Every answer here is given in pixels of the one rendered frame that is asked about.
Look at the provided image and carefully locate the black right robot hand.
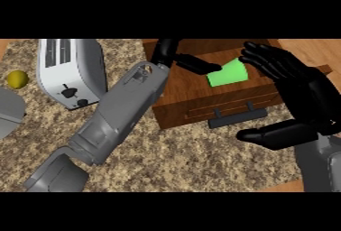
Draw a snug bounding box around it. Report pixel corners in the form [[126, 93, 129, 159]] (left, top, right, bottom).
[[235, 41, 341, 152]]

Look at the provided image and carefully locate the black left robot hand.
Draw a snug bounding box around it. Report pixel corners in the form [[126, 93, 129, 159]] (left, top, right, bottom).
[[149, 39, 223, 76]]

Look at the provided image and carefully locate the green cup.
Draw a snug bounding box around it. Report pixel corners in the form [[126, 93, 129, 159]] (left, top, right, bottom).
[[205, 58, 251, 88]]

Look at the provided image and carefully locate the brown wooden drawer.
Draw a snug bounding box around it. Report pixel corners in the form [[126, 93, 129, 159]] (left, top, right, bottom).
[[142, 39, 334, 130]]

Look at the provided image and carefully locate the white toaster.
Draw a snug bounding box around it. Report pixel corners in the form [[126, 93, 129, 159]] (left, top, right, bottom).
[[36, 39, 109, 111]]

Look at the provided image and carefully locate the yellow lemon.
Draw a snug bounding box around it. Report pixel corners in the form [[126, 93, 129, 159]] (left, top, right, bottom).
[[6, 69, 31, 90]]

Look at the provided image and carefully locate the grey rounded appliance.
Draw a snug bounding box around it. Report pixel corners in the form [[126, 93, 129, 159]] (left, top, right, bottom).
[[0, 87, 28, 140]]

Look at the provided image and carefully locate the dark grey drawer handle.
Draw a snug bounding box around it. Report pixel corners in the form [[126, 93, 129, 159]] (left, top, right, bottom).
[[207, 101, 269, 130]]

